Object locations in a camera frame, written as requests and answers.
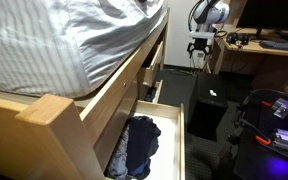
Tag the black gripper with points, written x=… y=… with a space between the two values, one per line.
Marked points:
x=201 y=44

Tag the shallow light wooden drawer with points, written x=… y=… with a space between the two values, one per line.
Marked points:
x=155 y=60

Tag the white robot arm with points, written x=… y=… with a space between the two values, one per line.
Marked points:
x=214 y=11

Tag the low wooden drawer with clothes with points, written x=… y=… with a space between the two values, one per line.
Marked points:
x=158 y=91

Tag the large wooden drawer with clothes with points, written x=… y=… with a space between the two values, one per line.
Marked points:
x=180 y=143

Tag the black headphones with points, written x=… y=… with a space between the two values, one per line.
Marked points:
x=234 y=37

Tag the white crumpled paper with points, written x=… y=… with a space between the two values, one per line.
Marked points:
x=213 y=93

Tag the black box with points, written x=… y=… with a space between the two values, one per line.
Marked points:
x=205 y=113

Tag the small dark clothes heap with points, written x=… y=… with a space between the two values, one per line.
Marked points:
x=150 y=95

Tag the wooden desk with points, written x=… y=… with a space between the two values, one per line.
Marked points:
x=274 y=63

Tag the black monitor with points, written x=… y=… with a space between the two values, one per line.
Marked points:
x=270 y=13

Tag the black keyboard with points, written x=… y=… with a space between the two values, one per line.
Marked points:
x=280 y=45

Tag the dark navy clothes pile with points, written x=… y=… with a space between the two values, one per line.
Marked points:
x=140 y=140

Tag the mattress with grey sheet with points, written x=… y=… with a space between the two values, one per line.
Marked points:
x=50 y=40

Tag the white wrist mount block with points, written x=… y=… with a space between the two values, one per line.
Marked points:
x=202 y=35

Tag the aluminium rail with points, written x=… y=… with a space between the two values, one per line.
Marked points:
x=287 y=138
x=285 y=107

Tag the wooden bed frame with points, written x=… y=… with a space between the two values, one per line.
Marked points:
x=50 y=140

